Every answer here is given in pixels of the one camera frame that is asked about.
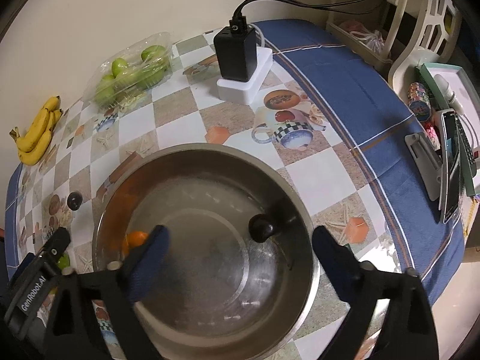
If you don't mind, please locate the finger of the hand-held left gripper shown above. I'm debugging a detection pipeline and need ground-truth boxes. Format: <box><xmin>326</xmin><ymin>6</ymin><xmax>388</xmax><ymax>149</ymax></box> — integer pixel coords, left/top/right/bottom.
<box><xmin>37</xmin><ymin>227</ymin><xmax>72</xmax><ymax>271</ymax></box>

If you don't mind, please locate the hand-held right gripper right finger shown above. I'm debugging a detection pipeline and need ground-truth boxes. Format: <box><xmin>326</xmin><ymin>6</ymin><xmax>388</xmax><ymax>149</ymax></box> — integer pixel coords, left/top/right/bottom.
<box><xmin>312</xmin><ymin>226</ymin><xmax>439</xmax><ymax>360</ymax></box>

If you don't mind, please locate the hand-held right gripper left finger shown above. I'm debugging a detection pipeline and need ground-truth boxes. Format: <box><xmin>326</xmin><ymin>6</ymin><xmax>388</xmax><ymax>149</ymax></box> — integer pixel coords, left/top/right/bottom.
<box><xmin>43</xmin><ymin>225</ymin><xmax>171</xmax><ymax>360</ymax></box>

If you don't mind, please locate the orange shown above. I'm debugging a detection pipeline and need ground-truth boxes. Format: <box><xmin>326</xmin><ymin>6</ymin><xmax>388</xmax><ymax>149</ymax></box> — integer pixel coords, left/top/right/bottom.
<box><xmin>123</xmin><ymin>230</ymin><xmax>150</xmax><ymax>254</ymax></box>

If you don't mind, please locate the steel bowl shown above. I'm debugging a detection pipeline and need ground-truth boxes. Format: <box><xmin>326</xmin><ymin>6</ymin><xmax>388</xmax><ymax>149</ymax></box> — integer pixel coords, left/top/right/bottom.
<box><xmin>92</xmin><ymin>143</ymin><xmax>320</xmax><ymax>349</ymax></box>

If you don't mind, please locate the banana bunch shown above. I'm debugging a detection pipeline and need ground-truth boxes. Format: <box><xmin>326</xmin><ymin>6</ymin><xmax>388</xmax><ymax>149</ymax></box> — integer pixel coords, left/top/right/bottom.
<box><xmin>9</xmin><ymin>95</ymin><xmax>64</xmax><ymax>166</ymax></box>

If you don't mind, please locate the grey metal stand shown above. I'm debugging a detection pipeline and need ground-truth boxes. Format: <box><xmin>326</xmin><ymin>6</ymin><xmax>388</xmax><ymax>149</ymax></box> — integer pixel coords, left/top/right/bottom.
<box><xmin>404</xmin><ymin>132</ymin><xmax>444</xmax><ymax>201</ymax></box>

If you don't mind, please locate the checkered printed tablecloth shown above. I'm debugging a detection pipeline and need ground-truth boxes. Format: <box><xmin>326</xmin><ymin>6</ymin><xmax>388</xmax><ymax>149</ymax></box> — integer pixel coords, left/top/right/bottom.
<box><xmin>5</xmin><ymin>28</ymin><xmax>413</xmax><ymax>360</ymax></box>

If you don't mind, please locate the smartphone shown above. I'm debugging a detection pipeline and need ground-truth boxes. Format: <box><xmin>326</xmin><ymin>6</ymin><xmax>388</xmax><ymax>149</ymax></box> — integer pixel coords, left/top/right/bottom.
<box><xmin>438</xmin><ymin>109</ymin><xmax>463</xmax><ymax>224</ymax></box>

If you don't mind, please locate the black remote control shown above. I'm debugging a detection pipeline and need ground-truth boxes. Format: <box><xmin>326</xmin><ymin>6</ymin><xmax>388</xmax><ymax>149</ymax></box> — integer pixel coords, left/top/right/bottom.
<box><xmin>455</xmin><ymin>113</ymin><xmax>478</xmax><ymax>170</ymax></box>

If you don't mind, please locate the pile of green jujubes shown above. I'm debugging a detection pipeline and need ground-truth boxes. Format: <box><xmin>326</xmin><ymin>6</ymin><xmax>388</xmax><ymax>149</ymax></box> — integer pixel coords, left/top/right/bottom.
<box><xmin>93</xmin><ymin>45</ymin><xmax>169</xmax><ymax>106</ymax></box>

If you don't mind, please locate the white box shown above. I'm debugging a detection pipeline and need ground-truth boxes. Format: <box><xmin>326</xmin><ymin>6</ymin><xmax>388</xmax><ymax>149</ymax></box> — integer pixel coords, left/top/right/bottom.
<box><xmin>217</xmin><ymin>47</ymin><xmax>274</xmax><ymax>106</ymax></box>

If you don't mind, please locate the blue cloth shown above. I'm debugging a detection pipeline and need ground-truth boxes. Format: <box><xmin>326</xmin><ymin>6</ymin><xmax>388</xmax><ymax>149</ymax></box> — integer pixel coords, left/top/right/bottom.
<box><xmin>4</xmin><ymin>19</ymin><xmax>467</xmax><ymax>308</ymax></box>

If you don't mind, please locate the white bottle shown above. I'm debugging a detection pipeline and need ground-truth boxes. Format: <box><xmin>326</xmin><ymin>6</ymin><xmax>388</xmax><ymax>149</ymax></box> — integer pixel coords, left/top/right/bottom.
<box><xmin>433</xmin><ymin>75</ymin><xmax>466</xmax><ymax>114</ymax></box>

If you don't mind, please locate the clear plastic container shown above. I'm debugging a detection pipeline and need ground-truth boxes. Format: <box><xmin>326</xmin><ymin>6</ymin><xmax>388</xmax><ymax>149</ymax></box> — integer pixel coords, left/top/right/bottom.
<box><xmin>82</xmin><ymin>32</ymin><xmax>174</xmax><ymax>112</ymax></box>

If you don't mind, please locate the black power adapter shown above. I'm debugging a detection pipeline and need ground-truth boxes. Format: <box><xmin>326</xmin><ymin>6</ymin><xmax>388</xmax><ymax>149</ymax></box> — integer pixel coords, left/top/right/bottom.
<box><xmin>213</xmin><ymin>24</ymin><xmax>259</xmax><ymax>83</ymax></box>

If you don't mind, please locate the pink plastic bag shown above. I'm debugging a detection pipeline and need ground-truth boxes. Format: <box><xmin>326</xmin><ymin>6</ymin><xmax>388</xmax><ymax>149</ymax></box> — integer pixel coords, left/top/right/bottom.
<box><xmin>362</xmin><ymin>30</ymin><xmax>387</xmax><ymax>55</ymax></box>

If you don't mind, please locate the teal box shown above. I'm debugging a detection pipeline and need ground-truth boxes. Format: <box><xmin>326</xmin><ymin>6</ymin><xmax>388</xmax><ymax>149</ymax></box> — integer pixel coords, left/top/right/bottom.
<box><xmin>415</xmin><ymin>64</ymin><xmax>480</xmax><ymax>196</ymax></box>

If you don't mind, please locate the white plastic rack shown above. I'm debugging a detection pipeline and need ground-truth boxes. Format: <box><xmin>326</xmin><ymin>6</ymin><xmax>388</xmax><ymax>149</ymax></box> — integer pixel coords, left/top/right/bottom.
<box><xmin>326</xmin><ymin>0</ymin><xmax>417</xmax><ymax>74</ymax></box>

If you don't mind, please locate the white plastic chair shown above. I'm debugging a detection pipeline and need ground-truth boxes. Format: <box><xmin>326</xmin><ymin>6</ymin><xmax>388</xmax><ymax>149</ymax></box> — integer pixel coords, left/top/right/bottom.
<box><xmin>388</xmin><ymin>0</ymin><xmax>464</xmax><ymax>89</ymax></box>

